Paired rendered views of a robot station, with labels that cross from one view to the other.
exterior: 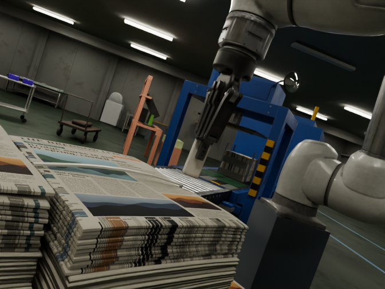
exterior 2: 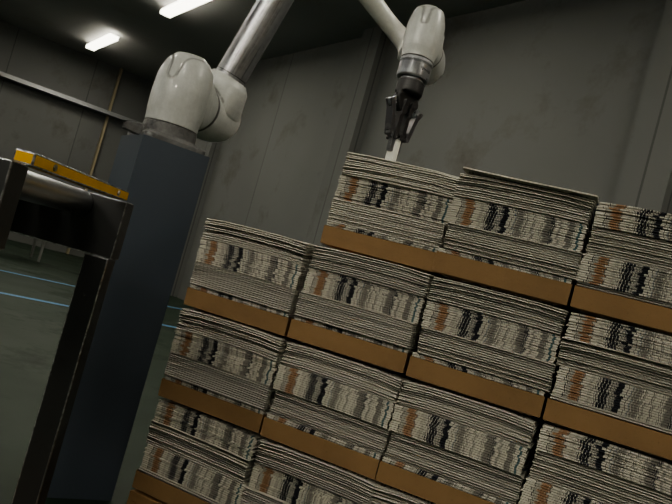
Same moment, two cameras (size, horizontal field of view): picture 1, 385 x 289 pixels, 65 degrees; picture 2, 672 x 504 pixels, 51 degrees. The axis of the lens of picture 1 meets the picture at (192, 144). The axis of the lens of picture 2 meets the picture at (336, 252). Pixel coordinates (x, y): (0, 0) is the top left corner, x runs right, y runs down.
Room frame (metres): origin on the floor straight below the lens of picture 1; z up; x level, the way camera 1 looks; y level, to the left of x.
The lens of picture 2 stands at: (1.40, 1.66, 0.76)
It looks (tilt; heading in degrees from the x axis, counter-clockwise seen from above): 2 degrees up; 246
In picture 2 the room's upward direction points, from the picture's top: 16 degrees clockwise
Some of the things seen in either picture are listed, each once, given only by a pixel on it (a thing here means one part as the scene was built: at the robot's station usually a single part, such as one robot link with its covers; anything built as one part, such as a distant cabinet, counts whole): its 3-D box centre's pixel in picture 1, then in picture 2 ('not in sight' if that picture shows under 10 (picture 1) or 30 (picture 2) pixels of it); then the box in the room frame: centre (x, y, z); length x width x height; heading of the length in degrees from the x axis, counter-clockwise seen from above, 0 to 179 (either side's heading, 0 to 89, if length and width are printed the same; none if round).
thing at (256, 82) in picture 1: (247, 91); not in sight; (2.83, -0.32, 1.65); 0.60 x 0.45 x 0.20; 65
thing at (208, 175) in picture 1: (215, 182); not in sight; (2.83, -0.32, 0.75); 0.70 x 0.65 x 0.10; 155
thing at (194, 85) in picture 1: (242, 106); not in sight; (2.83, -0.32, 1.50); 0.94 x 0.68 x 0.10; 65
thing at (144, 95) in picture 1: (157, 123); not in sight; (7.42, 0.97, 0.96); 1.48 x 1.32 x 1.92; 10
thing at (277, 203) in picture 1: (290, 204); (161, 134); (1.09, -0.41, 1.03); 0.22 x 0.18 x 0.06; 10
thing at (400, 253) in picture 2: not in sight; (387, 252); (0.59, 0.17, 0.86); 0.29 x 0.16 x 0.04; 134
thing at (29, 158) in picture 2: not in sight; (82, 179); (1.31, 0.40, 0.81); 0.43 x 0.03 x 0.02; 65
